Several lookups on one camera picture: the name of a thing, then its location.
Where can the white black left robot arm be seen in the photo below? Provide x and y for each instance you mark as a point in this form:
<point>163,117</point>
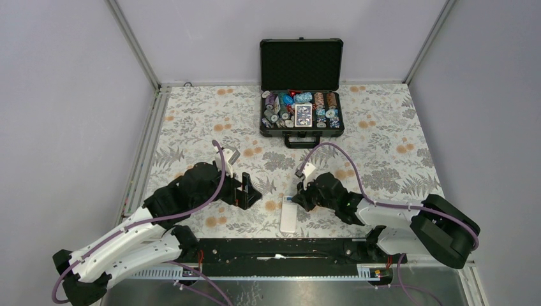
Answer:
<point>151,235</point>

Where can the aluminium frame rail left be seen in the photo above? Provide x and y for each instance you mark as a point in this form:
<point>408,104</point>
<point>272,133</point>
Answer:
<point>135,190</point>

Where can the playing card deck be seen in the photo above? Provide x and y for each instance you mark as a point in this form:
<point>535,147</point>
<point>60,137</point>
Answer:
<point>303,115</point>

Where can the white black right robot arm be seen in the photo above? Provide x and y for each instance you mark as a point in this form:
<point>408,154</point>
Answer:
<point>432,227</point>

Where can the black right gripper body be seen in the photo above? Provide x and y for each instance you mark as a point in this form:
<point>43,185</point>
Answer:
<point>314,197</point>

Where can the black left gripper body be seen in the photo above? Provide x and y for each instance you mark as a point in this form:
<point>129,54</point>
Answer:
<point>237,194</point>

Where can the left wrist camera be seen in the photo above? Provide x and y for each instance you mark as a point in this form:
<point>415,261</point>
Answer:
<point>230,156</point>

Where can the black poker chip case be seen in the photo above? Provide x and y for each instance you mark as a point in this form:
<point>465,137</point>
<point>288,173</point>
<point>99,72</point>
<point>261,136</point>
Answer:
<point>300,71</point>

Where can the black mounting base rail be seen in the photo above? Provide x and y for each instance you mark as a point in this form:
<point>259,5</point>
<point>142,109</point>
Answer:
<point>223,251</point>

